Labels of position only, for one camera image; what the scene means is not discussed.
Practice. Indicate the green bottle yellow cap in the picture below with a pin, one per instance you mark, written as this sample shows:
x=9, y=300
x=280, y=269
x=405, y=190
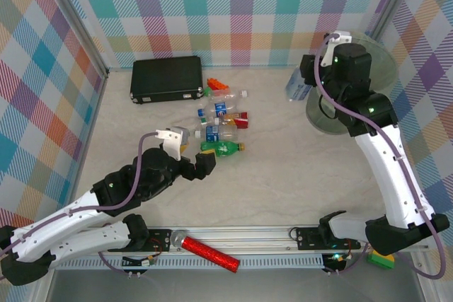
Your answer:
x=223, y=148

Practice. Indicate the large blue label bottle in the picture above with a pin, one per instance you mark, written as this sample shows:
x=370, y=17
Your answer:
x=211, y=133

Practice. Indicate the clear square bottle green cap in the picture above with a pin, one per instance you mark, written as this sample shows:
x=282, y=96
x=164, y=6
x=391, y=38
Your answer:
x=205, y=117

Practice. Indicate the red and gold carton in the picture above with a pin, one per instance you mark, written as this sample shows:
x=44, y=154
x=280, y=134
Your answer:
x=240, y=121

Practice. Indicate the Pepsi label bottle blue cap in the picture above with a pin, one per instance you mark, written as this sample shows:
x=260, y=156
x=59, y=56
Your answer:
x=220, y=108

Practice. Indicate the pale label bottle blue cap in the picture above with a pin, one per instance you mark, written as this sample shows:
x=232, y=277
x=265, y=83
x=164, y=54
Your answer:
x=295, y=86

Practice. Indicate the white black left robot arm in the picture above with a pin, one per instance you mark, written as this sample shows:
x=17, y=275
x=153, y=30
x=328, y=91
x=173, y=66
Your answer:
x=53, y=220

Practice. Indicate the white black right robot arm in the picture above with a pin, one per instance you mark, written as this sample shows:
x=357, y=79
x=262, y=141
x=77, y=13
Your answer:
x=389, y=174

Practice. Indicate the translucent grey waste bin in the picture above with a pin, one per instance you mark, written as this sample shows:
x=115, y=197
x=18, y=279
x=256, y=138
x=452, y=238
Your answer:
x=384, y=68

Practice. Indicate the large clear bottle white cap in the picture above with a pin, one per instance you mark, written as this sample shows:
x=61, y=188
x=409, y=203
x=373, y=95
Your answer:
x=226, y=96

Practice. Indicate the black hard case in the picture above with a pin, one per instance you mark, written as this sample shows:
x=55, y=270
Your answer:
x=166, y=79

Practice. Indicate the orange toy brick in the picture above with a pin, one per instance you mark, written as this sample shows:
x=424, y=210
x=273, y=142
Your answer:
x=220, y=84

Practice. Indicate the red glitter tube silver cap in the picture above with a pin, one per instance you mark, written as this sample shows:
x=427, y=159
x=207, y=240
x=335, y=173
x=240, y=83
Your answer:
x=212, y=254

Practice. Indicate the green yellow brick stack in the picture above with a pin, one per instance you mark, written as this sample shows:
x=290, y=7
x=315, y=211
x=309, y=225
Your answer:
x=380, y=263

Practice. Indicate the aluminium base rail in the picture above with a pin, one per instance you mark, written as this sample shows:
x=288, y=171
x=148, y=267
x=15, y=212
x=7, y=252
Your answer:
x=247, y=238

